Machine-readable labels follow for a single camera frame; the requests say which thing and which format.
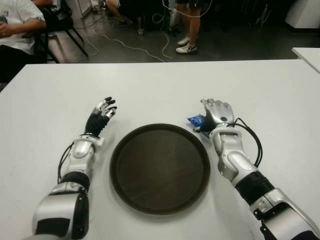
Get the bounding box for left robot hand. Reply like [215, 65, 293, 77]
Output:
[84, 96, 118, 137]

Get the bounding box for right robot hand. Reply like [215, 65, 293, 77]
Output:
[192, 98, 236, 133]

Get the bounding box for blue Oreo cookie pack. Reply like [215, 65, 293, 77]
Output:
[186, 113, 211, 138]

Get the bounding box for round dark brown tray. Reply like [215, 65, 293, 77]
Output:
[109, 123, 211, 215]

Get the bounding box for person in white sneakers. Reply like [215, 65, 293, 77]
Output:
[174, 0, 214, 55]

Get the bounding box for white side table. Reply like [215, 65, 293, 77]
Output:
[291, 46, 320, 76]

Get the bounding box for black chair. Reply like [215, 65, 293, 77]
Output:
[34, 0, 89, 63]

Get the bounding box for seated person bare legs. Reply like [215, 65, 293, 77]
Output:
[104, 0, 135, 28]

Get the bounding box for white low cabinet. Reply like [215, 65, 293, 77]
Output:
[66, 0, 95, 19]

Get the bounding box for black wheeled furniture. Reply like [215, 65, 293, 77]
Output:
[136, 0, 173, 36]

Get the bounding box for seated person in white shirt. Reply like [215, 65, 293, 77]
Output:
[0, 0, 48, 83]

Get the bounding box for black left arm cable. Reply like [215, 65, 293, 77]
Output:
[56, 143, 75, 183]

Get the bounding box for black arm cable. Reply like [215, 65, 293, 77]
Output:
[56, 143, 75, 183]
[233, 117, 263, 166]

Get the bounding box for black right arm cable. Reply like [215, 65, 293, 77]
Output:
[233, 117, 263, 166]

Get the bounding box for long white floor cable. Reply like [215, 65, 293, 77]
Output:
[82, 24, 166, 63]

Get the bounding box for white looped cable bundle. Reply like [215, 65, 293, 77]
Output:
[152, 0, 213, 59]

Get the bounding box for white pedestal with black base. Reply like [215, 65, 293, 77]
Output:
[284, 0, 320, 33]

